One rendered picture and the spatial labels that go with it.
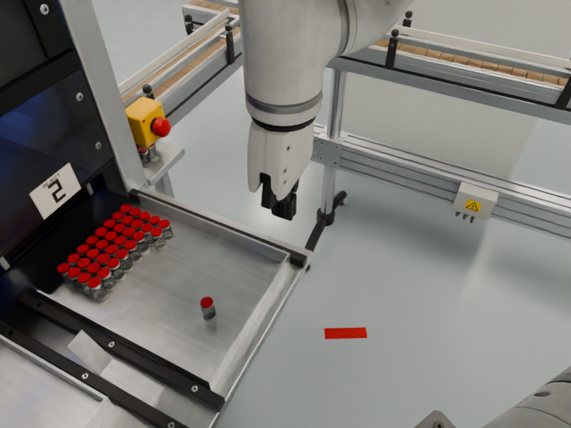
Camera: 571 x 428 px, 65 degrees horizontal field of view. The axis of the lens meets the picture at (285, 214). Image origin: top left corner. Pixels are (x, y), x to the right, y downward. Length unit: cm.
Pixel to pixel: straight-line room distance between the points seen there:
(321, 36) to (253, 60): 7
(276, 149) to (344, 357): 130
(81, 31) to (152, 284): 43
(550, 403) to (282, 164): 33
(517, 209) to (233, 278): 107
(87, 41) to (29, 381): 53
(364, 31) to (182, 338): 53
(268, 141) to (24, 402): 53
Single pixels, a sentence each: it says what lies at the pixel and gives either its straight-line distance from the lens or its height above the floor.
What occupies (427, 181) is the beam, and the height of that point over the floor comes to 50.
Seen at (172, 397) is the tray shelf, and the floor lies 88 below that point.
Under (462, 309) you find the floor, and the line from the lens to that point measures 193.
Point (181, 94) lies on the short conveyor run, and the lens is 123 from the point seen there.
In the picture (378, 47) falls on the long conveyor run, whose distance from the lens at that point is 139.
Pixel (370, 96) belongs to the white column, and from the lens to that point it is 220.
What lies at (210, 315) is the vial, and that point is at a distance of 75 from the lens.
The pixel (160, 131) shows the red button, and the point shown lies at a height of 100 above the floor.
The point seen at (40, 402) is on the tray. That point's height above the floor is 88.
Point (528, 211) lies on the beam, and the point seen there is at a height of 50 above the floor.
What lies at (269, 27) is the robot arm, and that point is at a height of 137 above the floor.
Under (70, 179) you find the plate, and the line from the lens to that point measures 86.
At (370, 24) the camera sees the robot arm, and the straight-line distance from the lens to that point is 48.
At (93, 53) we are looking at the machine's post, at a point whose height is 119.
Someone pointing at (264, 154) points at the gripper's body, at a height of 123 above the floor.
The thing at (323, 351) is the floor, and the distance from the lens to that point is 172.
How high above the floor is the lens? 154
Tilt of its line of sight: 47 degrees down
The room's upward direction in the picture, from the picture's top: straight up
